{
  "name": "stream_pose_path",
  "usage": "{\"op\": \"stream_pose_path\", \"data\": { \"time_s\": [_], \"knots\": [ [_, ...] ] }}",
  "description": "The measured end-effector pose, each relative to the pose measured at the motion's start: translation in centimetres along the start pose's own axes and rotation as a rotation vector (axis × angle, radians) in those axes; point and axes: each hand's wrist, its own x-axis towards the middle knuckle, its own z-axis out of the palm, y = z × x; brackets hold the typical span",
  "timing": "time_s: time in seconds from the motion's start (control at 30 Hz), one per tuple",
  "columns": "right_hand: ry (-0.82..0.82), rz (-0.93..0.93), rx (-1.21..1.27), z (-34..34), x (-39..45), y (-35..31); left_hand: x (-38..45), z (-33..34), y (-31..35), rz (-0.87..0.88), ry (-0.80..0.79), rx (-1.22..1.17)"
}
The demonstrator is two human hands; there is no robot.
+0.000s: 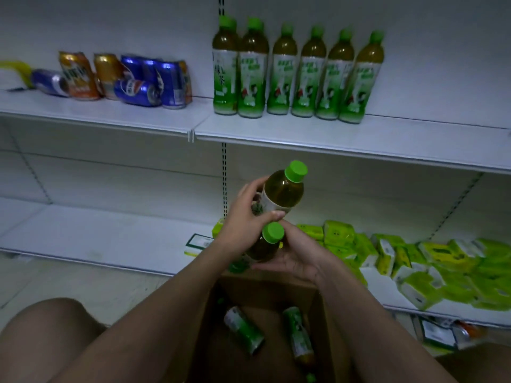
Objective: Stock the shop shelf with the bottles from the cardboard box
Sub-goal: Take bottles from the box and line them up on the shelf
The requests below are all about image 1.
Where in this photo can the white metal shelf board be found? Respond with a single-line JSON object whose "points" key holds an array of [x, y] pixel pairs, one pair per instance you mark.
{"points": [[99, 239], [399, 303], [99, 111], [379, 139]]}

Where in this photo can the person's left forearm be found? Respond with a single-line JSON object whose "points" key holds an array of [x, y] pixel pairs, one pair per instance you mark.
{"points": [[159, 315]]}

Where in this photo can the row of green tea bottles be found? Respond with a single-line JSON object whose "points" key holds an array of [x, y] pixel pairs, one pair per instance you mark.
{"points": [[279, 75]]}

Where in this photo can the person's right hand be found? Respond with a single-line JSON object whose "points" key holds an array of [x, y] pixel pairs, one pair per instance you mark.
{"points": [[303, 257]]}

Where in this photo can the orange drink can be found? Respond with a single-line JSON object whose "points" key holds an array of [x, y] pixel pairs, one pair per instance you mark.
{"points": [[80, 77]]}

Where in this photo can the white packet with dark edge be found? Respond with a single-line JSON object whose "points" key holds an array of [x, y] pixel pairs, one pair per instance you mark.
{"points": [[437, 335]]}

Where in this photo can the pile of green tissue packets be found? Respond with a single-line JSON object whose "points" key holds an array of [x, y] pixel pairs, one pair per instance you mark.
{"points": [[439, 271]]}

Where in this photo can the person's right thumb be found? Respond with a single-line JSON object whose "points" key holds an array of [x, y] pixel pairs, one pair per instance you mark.
{"points": [[294, 235]]}

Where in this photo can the slotted shelf upright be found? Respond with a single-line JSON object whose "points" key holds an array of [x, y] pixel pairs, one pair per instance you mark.
{"points": [[457, 205], [30, 169], [224, 175]]}

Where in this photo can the person's left thumb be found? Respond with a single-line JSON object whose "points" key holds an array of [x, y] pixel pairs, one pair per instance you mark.
{"points": [[271, 217]]}

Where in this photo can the person's left leg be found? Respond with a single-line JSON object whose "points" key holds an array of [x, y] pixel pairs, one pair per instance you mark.
{"points": [[44, 343]]}

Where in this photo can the brown cardboard box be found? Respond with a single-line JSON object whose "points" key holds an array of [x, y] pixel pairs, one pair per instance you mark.
{"points": [[263, 291]]}

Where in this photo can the orange and white packet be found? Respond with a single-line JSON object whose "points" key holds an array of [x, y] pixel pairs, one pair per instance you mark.
{"points": [[469, 333]]}

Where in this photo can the plastic green tea bottle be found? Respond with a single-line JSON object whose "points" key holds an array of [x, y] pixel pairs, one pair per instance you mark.
{"points": [[299, 335], [265, 245], [284, 189], [244, 330], [311, 378]]}

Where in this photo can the white box with green border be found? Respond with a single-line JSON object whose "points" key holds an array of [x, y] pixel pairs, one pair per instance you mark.
{"points": [[198, 244]]}

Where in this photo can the person's right forearm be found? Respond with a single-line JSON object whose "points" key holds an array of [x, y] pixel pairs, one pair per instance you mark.
{"points": [[371, 331]]}

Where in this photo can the person's left hand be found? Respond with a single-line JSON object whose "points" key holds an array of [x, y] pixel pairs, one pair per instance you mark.
{"points": [[239, 225]]}

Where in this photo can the blue and silver drink can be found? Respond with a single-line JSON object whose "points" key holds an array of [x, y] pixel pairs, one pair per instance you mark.
{"points": [[48, 82]]}

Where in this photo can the clear shelf rail clip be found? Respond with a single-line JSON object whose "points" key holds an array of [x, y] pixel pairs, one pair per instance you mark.
{"points": [[191, 135]]}

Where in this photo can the gold drink can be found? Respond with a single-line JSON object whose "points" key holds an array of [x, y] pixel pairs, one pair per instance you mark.
{"points": [[107, 73]]}

